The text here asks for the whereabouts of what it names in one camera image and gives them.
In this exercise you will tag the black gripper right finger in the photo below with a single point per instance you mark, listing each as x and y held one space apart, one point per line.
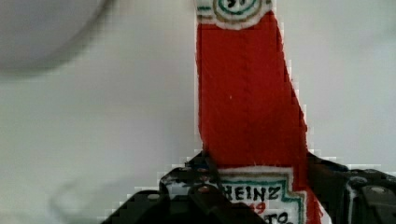
352 196

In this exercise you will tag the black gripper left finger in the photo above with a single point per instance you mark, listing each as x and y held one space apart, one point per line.
191 194

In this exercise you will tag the red felt ketchup bottle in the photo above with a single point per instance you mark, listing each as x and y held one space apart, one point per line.
250 120

